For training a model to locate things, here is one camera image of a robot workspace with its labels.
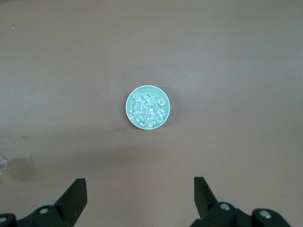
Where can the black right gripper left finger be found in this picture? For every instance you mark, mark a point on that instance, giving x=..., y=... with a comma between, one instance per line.
x=68, y=203

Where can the pile of clear ice cubes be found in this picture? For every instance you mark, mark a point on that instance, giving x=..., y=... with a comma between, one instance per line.
x=146, y=111

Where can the green round bowl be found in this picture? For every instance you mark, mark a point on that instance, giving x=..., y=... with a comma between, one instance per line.
x=132, y=99

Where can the brown table mat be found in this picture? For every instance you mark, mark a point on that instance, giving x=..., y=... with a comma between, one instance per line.
x=151, y=47

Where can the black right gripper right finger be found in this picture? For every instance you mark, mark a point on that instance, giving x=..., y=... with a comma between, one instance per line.
x=206, y=203

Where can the clear stemmed wine glass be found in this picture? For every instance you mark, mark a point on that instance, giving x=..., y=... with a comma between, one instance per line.
x=2, y=164

